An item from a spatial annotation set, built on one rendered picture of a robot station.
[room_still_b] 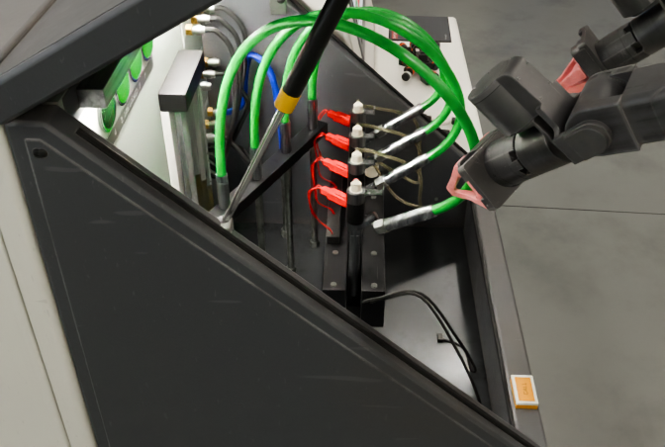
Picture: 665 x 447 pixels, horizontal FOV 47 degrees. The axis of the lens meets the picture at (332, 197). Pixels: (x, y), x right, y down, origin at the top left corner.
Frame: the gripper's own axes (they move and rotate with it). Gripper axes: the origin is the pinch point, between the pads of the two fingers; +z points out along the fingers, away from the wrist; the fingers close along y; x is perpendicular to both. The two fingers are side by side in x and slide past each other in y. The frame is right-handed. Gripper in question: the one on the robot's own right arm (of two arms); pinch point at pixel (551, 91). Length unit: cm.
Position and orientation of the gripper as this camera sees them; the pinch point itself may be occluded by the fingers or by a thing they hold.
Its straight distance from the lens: 122.1
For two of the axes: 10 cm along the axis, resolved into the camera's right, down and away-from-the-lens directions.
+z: -6.9, 4.3, 5.9
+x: -3.0, 5.7, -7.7
